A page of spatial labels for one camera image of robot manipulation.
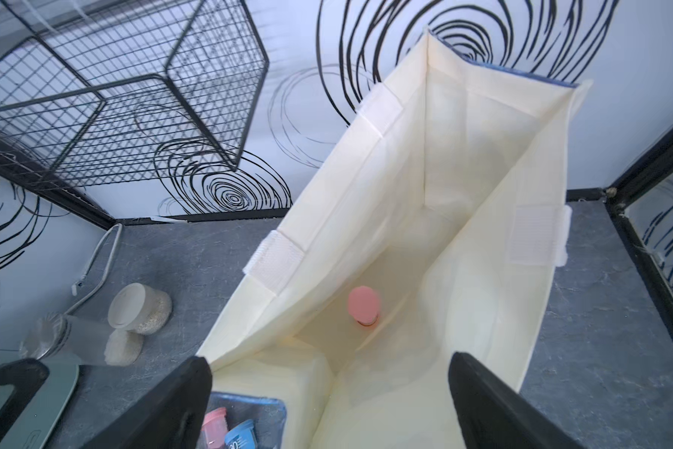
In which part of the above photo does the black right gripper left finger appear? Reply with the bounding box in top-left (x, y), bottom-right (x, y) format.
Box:
top-left (84, 357), bottom-right (212, 448)

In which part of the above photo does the mint green toaster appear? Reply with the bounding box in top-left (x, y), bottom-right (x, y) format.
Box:
top-left (0, 351), bottom-right (79, 448)

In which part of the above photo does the tall glass jar with rice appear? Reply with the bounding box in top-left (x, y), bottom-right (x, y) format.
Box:
top-left (18, 314), bottom-right (144, 367)

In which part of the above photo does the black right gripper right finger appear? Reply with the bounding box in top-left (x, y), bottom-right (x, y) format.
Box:
top-left (448, 352), bottom-right (581, 448)

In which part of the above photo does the black wire basket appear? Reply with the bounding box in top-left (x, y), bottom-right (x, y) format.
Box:
top-left (0, 1), bottom-right (269, 191)

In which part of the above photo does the white power cable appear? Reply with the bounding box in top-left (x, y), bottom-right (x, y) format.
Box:
top-left (65, 223), bottom-right (124, 315)

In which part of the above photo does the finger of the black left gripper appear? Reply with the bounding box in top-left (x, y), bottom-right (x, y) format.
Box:
top-left (0, 359), bottom-right (49, 443)

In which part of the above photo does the short jar with beige lid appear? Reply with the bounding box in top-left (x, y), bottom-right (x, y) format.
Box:
top-left (107, 282), bottom-right (173, 335)

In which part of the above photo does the large pink hourglass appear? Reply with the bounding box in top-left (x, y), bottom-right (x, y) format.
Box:
top-left (347, 286), bottom-right (381, 327)

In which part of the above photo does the blue hourglass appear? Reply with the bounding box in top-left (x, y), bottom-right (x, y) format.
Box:
top-left (224, 419), bottom-right (257, 449)

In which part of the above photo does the canvas bag with starry print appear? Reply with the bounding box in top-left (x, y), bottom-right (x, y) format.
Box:
top-left (198, 33), bottom-right (589, 448)

